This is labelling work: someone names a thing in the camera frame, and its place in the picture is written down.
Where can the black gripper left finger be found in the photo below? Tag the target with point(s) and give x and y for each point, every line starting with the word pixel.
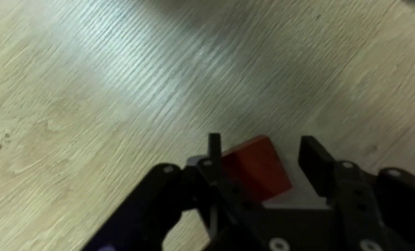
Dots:
pixel 170 209

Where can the orange block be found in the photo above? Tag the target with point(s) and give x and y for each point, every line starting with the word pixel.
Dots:
pixel 256 169

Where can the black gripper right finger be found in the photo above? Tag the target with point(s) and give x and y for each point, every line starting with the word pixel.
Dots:
pixel 355 200

